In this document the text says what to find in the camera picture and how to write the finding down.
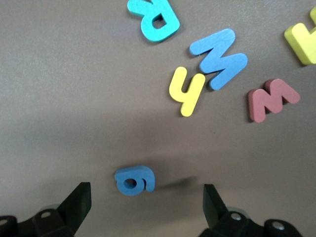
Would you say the yellow capital letter H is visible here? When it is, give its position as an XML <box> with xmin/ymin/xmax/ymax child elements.
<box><xmin>283</xmin><ymin>6</ymin><xmax>316</xmax><ymax>66</ymax></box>

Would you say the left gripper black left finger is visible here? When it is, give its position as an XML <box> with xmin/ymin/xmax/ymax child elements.
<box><xmin>0</xmin><ymin>182</ymin><xmax>92</xmax><ymax>237</ymax></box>

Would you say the teal capital letter R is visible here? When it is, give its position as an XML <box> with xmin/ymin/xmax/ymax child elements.
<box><xmin>127</xmin><ymin>0</ymin><xmax>181</xmax><ymax>43</ymax></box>

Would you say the yellow small letter h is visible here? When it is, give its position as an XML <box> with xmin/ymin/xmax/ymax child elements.
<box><xmin>169</xmin><ymin>66</ymin><xmax>206</xmax><ymax>118</ymax></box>

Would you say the blue capital letter W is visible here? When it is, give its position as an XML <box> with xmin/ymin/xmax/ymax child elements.
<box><xmin>189</xmin><ymin>28</ymin><xmax>248</xmax><ymax>91</ymax></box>

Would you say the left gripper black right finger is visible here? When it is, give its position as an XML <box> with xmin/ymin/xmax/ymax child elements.
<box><xmin>198</xmin><ymin>184</ymin><xmax>303</xmax><ymax>237</ymax></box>

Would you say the blue small letter g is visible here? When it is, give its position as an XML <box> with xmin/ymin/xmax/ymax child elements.
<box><xmin>114</xmin><ymin>165</ymin><xmax>157</xmax><ymax>197</ymax></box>

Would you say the red small letter w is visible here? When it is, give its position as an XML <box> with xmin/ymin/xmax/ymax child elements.
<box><xmin>247</xmin><ymin>79</ymin><xmax>301</xmax><ymax>123</ymax></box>

